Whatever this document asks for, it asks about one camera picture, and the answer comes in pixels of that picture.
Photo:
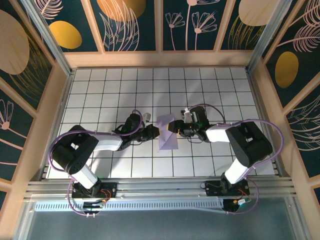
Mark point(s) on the wall panel with yellow oval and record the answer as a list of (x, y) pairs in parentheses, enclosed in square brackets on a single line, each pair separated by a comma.
[(65, 35)]

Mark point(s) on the wall panel cream circle yellow lines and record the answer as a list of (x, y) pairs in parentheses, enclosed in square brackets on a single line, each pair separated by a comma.
[(250, 12)]

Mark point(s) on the wall panel white leaf outlines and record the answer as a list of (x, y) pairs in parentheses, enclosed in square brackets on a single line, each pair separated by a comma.
[(307, 135)]

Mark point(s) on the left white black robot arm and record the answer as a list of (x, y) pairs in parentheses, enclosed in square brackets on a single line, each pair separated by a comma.
[(72, 150)]

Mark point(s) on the wall panel yellow oval feather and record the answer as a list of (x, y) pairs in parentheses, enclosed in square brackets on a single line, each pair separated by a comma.
[(286, 70)]

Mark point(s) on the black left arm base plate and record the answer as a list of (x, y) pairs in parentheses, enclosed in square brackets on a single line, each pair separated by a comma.
[(111, 190)]

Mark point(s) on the wall panel orange circle leaves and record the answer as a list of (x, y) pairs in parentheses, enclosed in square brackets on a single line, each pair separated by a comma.
[(120, 25)]

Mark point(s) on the aluminium corner post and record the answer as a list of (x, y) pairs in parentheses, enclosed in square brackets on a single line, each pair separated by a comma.
[(49, 37), (267, 37)]

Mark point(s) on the black connector box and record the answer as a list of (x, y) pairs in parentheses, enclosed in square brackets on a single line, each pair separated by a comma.
[(93, 205)]

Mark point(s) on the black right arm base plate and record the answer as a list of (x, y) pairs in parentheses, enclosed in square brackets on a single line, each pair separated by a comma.
[(212, 191)]

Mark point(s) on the purple paper sheet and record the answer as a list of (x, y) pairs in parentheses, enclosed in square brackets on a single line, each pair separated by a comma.
[(167, 143)]

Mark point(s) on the long aluminium mounting rail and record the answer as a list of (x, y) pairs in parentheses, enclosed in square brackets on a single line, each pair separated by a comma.
[(160, 188)]

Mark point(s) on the small dark teal wall panel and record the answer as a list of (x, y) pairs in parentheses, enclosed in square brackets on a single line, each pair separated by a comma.
[(2, 200), (317, 197)]

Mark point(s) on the aluminium side rail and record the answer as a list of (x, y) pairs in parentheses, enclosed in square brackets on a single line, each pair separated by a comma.
[(57, 125), (264, 125)]

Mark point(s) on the wall panel single pink flower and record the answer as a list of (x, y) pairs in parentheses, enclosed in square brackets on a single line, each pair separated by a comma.
[(12, 140)]

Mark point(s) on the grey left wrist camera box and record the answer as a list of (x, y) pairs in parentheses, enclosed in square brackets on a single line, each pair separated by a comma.
[(147, 117)]

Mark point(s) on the wall panel with pink flowers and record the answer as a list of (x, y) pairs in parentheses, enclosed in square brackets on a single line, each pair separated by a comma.
[(195, 25)]

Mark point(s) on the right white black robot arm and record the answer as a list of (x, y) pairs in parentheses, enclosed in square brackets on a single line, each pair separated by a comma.
[(250, 142)]

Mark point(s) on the wall panel large cream circle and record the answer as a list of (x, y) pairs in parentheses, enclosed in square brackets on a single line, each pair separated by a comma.
[(15, 45)]

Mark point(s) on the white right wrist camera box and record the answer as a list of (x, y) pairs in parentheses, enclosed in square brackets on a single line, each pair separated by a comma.
[(186, 115)]

